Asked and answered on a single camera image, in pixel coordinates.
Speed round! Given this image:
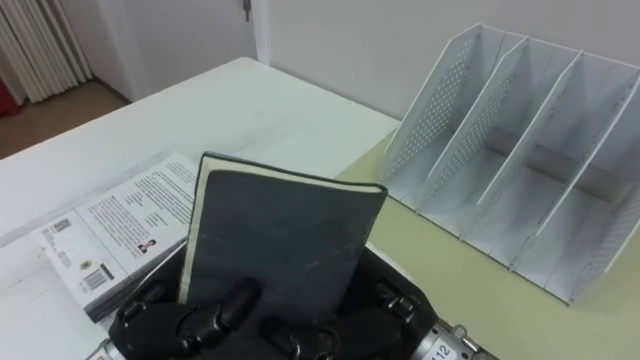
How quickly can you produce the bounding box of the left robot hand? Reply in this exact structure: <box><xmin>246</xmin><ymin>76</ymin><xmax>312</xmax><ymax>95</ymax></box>
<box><xmin>108</xmin><ymin>241</ymin><xmax>263</xmax><ymax>360</ymax></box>

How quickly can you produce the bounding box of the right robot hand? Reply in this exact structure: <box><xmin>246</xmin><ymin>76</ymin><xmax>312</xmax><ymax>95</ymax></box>
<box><xmin>259</xmin><ymin>243</ymin><xmax>437</xmax><ymax>360</ymax></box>

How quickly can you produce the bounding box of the grey cover notebook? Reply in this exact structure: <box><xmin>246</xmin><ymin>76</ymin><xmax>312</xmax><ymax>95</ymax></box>
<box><xmin>178</xmin><ymin>151</ymin><xmax>389</xmax><ymax>332</ymax></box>

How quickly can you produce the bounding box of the pale green desk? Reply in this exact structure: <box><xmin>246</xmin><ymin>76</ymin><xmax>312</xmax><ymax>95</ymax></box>
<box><xmin>337</xmin><ymin>128</ymin><xmax>640</xmax><ymax>360</ymax></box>

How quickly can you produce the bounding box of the white printed book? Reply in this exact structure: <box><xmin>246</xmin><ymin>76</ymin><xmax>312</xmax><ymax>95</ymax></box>
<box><xmin>30</xmin><ymin>152</ymin><xmax>199</xmax><ymax>324</ymax></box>

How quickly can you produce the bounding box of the white perforated file rack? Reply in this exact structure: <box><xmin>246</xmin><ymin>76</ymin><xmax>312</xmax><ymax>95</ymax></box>
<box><xmin>380</xmin><ymin>21</ymin><xmax>640</xmax><ymax>306</ymax></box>

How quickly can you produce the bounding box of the white desk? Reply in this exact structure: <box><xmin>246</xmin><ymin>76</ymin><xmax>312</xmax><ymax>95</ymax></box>
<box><xmin>0</xmin><ymin>56</ymin><xmax>401</xmax><ymax>360</ymax></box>

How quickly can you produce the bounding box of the red object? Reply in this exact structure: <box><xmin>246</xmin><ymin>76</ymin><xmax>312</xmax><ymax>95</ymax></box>
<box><xmin>0</xmin><ymin>78</ymin><xmax>22</xmax><ymax>119</ymax></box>

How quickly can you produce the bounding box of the white door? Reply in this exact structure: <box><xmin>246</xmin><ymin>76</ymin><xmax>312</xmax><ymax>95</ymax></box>
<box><xmin>94</xmin><ymin>0</ymin><xmax>272</xmax><ymax>101</ymax></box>

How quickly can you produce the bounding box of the white pleated curtain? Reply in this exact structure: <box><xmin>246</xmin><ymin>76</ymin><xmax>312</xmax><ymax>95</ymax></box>
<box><xmin>0</xmin><ymin>0</ymin><xmax>95</xmax><ymax>107</ymax></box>

